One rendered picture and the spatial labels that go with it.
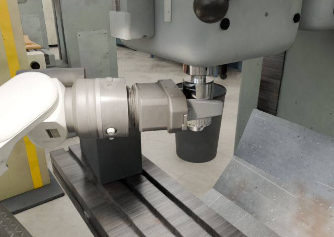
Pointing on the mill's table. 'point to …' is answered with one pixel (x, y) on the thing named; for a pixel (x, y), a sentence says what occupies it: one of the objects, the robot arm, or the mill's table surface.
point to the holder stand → (114, 156)
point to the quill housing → (222, 26)
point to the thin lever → (223, 71)
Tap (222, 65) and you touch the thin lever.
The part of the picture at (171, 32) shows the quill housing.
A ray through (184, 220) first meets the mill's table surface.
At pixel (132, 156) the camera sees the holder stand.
